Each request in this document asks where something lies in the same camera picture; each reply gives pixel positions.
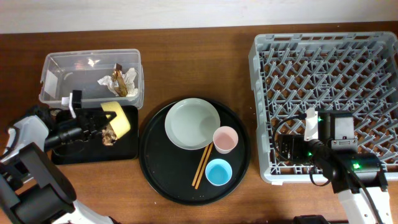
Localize food scraps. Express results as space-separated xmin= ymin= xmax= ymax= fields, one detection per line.
xmin=101 ymin=124 xmax=118 ymax=146

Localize yellow bowl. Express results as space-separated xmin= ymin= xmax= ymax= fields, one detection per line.
xmin=101 ymin=101 xmax=131 ymax=139

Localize gold foil wrapper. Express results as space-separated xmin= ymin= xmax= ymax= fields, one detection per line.
xmin=111 ymin=63 xmax=128 ymax=97

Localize white tissue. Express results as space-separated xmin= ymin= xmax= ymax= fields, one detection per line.
xmin=97 ymin=68 xmax=139 ymax=97

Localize pink cup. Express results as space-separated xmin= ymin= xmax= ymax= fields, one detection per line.
xmin=213 ymin=126 xmax=239 ymax=154

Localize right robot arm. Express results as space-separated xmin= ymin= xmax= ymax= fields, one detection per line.
xmin=278 ymin=134 xmax=393 ymax=223

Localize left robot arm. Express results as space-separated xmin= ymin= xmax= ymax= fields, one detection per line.
xmin=1 ymin=106 xmax=116 ymax=223

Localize clear plastic waste bin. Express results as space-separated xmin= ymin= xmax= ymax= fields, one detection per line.
xmin=39 ymin=49 xmax=144 ymax=109

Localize grey dishwasher rack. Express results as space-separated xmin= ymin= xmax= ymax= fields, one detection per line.
xmin=248 ymin=32 xmax=397 ymax=185

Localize black rectangular tray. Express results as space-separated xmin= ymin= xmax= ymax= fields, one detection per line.
xmin=51 ymin=105 xmax=139 ymax=165

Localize black object bottom edge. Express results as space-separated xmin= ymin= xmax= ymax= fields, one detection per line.
xmin=293 ymin=215 xmax=330 ymax=224

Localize blue cup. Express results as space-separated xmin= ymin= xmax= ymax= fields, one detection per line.
xmin=205 ymin=159 xmax=233 ymax=187

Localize right wooden chopstick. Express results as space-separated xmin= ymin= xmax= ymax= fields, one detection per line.
xmin=194 ymin=142 xmax=213 ymax=190

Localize wooden chopstick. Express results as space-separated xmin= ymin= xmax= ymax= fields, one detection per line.
xmin=194 ymin=142 xmax=213 ymax=190
xmin=192 ymin=145 xmax=210 ymax=187

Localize round black serving tray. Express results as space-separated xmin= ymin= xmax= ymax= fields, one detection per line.
xmin=139 ymin=98 xmax=251 ymax=205

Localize grey round plate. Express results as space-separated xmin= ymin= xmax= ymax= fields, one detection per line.
xmin=164 ymin=98 xmax=221 ymax=151

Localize left wooden chopstick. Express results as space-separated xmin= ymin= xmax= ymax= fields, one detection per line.
xmin=192 ymin=145 xmax=210 ymax=187

